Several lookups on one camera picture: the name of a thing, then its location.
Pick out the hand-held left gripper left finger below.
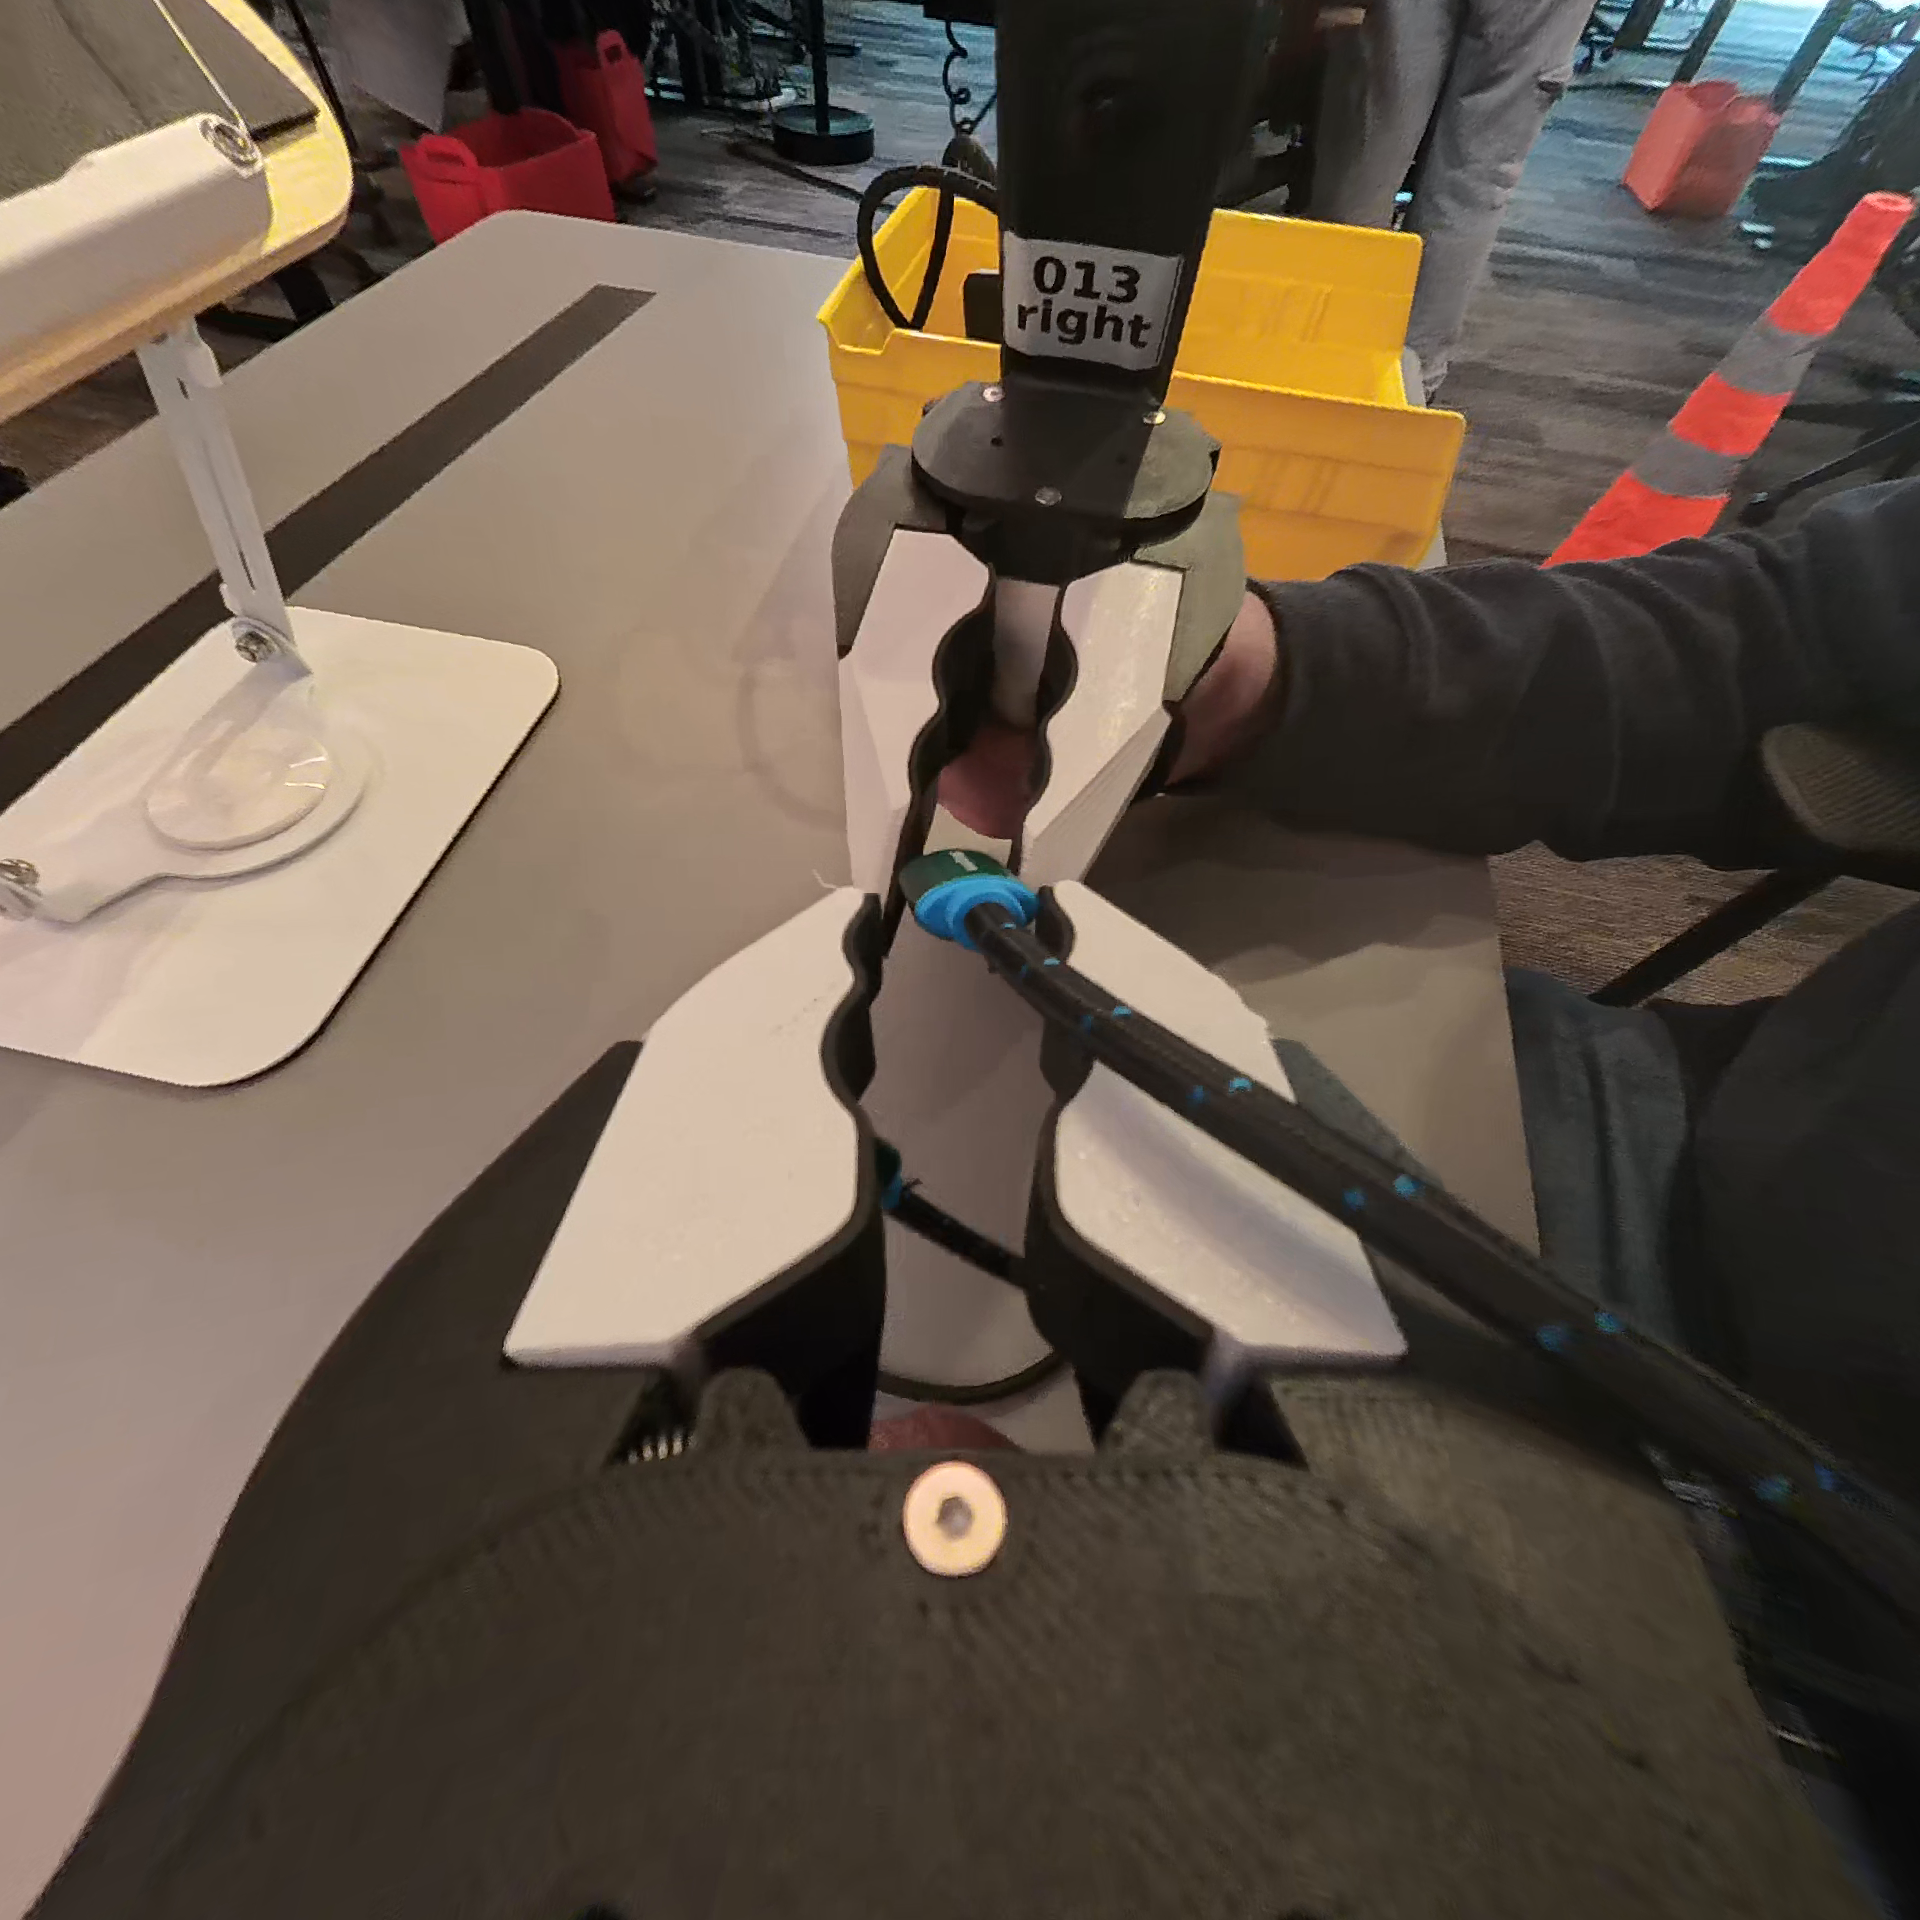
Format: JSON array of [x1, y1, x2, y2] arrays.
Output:
[[502, 886, 886, 1374]]

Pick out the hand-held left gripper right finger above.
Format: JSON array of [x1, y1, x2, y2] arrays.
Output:
[[1027, 881, 1414, 1412]]

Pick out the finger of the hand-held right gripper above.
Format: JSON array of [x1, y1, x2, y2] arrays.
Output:
[[1025, 561, 1187, 888], [836, 525, 994, 904]]

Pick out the black braided hdmi cable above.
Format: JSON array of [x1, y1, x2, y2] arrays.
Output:
[[874, 842, 1920, 1599]]

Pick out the yellow divided storage bin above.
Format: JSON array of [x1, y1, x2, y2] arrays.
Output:
[[816, 188, 1470, 585]]

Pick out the person's right forearm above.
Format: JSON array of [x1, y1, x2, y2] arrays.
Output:
[[1242, 477, 1920, 904]]

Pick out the person's right hand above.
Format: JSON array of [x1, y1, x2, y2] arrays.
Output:
[[938, 583, 1288, 839]]

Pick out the person's blue jeans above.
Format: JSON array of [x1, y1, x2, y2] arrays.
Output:
[[1504, 966, 1713, 1262]]

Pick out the white wooden laptop stand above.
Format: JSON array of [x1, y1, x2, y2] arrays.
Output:
[[0, 0, 561, 1088]]

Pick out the red plastic bin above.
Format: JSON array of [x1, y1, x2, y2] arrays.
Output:
[[552, 26, 664, 189], [401, 108, 620, 246]]

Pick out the orange traffic cone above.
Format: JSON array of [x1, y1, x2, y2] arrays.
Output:
[[1544, 189, 1920, 569]]

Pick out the salmon plastic bin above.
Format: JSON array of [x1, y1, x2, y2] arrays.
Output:
[[1624, 80, 1786, 222]]

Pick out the black mesh office chair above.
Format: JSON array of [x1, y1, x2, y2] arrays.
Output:
[[1586, 721, 1920, 1010]]

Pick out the white hanging paper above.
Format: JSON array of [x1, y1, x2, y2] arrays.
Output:
[[307, 0, 472, 135]]

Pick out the black looped cable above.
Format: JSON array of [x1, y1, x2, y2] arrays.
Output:
[[853, 162, 1010, 335]]

